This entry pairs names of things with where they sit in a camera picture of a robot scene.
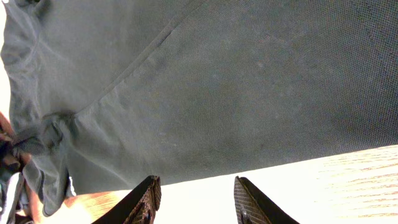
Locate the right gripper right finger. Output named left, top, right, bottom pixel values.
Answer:
left=234, top=176, right=299, bottom=224

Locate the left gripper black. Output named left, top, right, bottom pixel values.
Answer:
left=1, top=136, right=34, bottom=224

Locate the black t-shirt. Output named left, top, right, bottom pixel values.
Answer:
left=1, top=0, right=397, bottom=217

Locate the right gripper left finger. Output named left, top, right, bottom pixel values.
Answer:
left=92, top=175, right=162, bottom=224

